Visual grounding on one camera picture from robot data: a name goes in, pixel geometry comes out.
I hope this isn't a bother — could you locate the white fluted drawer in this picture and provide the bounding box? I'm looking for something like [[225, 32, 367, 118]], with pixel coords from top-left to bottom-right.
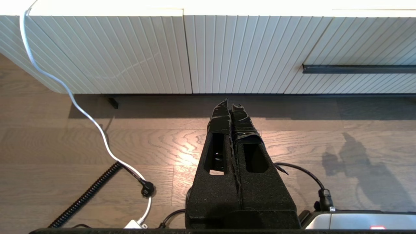
[[284, 9, 416, 95]]

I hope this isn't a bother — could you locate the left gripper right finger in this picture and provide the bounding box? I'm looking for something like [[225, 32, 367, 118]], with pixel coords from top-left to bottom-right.
[[231, 104, 301, 228]]

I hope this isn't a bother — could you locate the white fluted flat cabinet door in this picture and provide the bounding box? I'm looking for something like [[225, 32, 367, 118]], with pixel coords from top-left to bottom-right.
[[183, 8, 335, 95]]

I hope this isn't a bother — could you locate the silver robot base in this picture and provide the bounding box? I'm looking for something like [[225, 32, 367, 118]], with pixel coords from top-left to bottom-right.
[[301, 210, 416, 230]]

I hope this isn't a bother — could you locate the white fluted curved cabinet panel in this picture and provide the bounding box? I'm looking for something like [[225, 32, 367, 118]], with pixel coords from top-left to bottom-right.
[[0, 8, 193, 95]]

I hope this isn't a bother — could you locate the thick white power cable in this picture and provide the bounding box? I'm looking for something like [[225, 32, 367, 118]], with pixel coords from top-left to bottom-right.
[[18, 0, 153, 225]]

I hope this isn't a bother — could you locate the cream TV cabinet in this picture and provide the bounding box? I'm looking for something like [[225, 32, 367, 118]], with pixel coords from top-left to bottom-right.
[[0, 0, 416, 95]]

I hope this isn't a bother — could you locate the black coiled cable with plug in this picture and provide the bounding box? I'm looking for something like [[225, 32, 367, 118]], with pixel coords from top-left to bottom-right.
[[48, 162, 156, 228]]

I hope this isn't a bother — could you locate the black floor cable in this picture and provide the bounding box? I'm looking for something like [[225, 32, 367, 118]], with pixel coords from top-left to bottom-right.
[[159, 162, 335, 228]]

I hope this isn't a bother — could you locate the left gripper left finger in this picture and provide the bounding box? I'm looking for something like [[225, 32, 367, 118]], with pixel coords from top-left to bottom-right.
[[185, 98, 242, 228]]

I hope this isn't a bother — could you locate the white power strip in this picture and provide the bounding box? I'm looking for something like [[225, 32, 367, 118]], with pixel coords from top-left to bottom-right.
[[123, 219, 148, 228]]

